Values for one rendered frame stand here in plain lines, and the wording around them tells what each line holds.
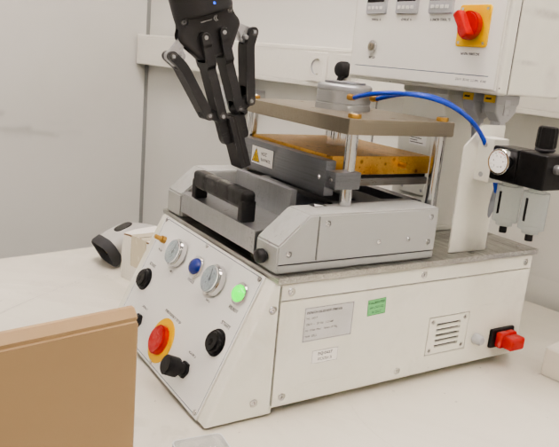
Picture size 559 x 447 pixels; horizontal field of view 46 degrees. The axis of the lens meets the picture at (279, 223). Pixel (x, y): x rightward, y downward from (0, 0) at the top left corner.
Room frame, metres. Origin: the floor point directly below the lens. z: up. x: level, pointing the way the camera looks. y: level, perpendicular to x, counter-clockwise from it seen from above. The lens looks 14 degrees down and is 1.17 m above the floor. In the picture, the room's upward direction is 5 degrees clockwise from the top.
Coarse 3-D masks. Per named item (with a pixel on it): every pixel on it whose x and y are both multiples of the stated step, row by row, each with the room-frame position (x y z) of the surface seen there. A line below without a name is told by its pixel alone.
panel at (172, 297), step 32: (160, 256) 0.94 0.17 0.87; (192, 256) 0.88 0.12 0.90; (224, 256) 0.82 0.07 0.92; (160, 288) 0.90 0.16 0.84; (192, 288) 0.84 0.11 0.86; (224, 288) 0.78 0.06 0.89; (256, 288) 0.74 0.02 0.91; (160, 320) 0.86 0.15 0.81; (192, 320) 0.80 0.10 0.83; (224, 320) 0.75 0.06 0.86; (192, 352) 0.77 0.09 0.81; (224, 352) 0.72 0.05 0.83; (192, 384) 0.73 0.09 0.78
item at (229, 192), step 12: (204, 180) 0.90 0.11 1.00; (216, 180) 0.87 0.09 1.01; (228, 180) 0.87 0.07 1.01; (192, 192) 0.93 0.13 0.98; (204, 192) 0.93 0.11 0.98; (216, 192) 0.86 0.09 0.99; (228, 192) 0.84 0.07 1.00; (240, 192) 0.81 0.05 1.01; (252, 192) 0.81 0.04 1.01; (240, 204) 0.81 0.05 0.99; (252, 204) 0.81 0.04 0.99; (240, 216) 0.80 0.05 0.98; (252, 216) 0.81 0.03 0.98
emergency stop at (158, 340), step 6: (156, 330) 0.83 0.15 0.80; (162, 330) 0.82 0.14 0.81; (168, 330) 0.83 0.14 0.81; (150, 336) 0.84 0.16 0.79; (156, 336) 0.83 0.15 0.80; (162, 336) 0.82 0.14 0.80; (168, 336) 0.82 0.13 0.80; (150, 342) 0.83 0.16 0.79; (156, 342) 0.82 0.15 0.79; (162, 342) 0.81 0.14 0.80; (150, 348) 0.82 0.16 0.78; (156, 348) 0.81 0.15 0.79; (162, 348) 0.81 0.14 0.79; (156, 354) 0.82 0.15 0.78
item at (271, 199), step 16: (240, 176) 0.95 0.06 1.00; (256, 176) 0.92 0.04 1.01; (256, 192) 0.91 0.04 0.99; (272, 192) 0.88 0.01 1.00; (288, 192) 0.84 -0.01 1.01; (192, 208) 0.92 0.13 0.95; (208, 208) 0.88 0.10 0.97; (224, 208) 0.87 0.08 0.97; (256, 208) 0.89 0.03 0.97; (272, 208) 0.87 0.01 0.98; (208, 224) 0.88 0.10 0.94; (224, 224) 0.84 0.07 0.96; (240, 224) 0.80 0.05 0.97; (256, 224) 0.80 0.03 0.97; (240, 240) 0.80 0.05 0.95; (256, 240) 0.78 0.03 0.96
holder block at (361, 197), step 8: (264, 176) 1.01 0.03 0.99; (272, 176) 1.01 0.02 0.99; (288, 184) 0.96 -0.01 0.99; (304, 192) 0.91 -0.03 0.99; (312, 192) 0.98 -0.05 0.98; (336, 192) 0.93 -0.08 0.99; (352, 192) 0.94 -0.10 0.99; (360, 192) 0.95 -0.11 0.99; (368, 192) 1.00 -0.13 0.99; (376, 192) 0.99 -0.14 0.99; (384, 192) 0.97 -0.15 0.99; (392, 192) 0.97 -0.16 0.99; (296, 200) 0.90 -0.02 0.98; (304, 200) 0.89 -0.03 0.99; (312, 200) 0.87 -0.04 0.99; (320, 200) 0.86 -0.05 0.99; (328, 200) 0.87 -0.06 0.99; (336, 200) 0.93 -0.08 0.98; (352, 200) 0.88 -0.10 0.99; (360, 200) 0.89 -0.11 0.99; (368, 200) 0.89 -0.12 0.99; (376, 200) 0.90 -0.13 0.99; (384, 200) 0.90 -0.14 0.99; (392, 200) 0.91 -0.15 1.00
